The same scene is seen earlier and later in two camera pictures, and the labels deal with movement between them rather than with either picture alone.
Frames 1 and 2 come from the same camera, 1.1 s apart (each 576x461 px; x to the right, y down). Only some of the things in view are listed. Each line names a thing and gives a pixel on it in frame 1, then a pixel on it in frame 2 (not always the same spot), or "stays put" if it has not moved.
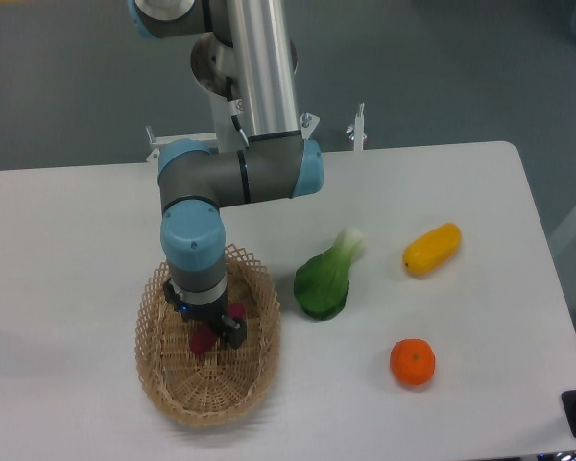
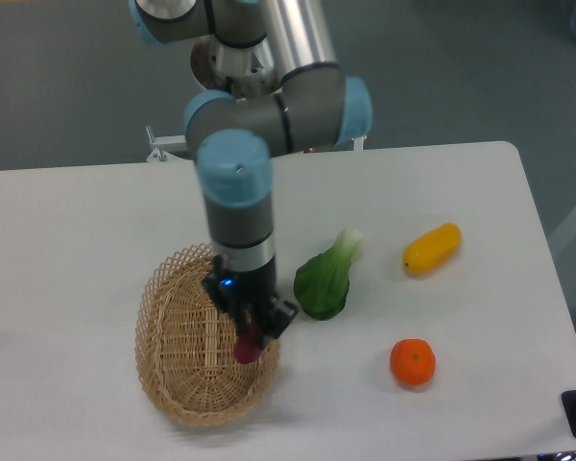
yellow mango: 431,249 stays put
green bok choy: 322,284 stays put
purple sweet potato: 203,336 -> 249,345
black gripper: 210,314 -> 252,295
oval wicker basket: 226,384 stays put
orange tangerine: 412,361 stays put
